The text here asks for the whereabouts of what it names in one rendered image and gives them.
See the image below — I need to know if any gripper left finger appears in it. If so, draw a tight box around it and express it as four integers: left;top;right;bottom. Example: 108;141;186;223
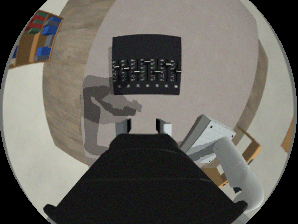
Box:
115;118;131;136

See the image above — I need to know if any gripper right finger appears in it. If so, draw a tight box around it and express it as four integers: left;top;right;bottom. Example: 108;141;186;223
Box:
156;119;172;136

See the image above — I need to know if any black lighting desk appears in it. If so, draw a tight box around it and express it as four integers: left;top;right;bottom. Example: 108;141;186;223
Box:
112;34;182;95

